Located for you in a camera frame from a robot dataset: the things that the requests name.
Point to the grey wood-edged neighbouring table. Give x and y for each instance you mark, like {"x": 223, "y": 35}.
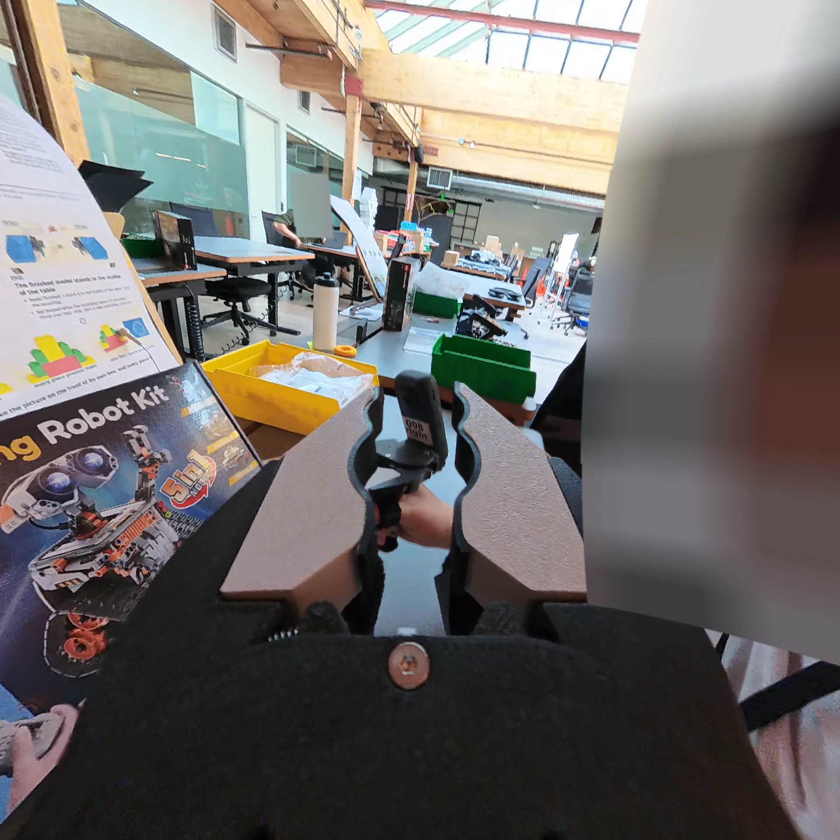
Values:
{"x": 394, "y": 348}

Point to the blue robot kit box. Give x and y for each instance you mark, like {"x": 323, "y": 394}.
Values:
{"x": 105, "y": 499}

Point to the person's pale clothing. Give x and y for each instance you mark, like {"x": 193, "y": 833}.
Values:
{"x": 787, "y": 754}

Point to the large green bin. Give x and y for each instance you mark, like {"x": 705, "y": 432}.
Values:
{"x": 482, "y": 367}

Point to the person's right hand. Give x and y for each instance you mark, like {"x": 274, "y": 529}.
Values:
{"x": 426, "y": 518}

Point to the white instruction poster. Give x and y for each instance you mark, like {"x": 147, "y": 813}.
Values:
{"x": 59, "y": 282}

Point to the grey laptop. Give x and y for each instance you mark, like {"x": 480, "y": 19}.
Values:
{"x": 336, "y": 239}

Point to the yellow bin with plastic bags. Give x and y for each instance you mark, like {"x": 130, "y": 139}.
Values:
{"x": 262, "y": 390}

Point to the small green bin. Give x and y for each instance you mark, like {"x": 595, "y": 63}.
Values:
{"x": 436, "y": 305}

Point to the clear plastic parts bags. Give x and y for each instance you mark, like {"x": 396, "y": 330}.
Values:
{"x": 315, "y": 377}

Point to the black office chair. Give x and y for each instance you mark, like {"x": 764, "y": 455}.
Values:
{"x": 236, "y": 295}

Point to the curved white printed board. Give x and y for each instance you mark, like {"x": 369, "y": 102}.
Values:
{"x": 361, "y": 243}

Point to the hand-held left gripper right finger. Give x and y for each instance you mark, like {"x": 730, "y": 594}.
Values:
{"x": 518, "y": 518}

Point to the white water bottle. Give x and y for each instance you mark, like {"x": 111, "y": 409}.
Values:
{"x": 325, "y": 315}

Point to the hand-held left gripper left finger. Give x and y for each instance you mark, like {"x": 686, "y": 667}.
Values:
{"x": 308, "y": 512}

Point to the tall black product box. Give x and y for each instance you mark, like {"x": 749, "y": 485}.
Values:
{"x": 400, "y": 295}

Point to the white rolling whiteboard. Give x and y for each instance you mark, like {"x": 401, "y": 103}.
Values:
{"x": 565, "y": 256}

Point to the black box on far desk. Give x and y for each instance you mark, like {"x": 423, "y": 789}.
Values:
{"x": 177, "y": 239}

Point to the bag of dark parts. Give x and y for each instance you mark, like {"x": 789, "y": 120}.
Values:
{"x": 485, "y": 321}

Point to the wood-edged office desk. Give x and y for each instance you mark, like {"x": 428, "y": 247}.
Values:
{"x": 256, "y": 253}

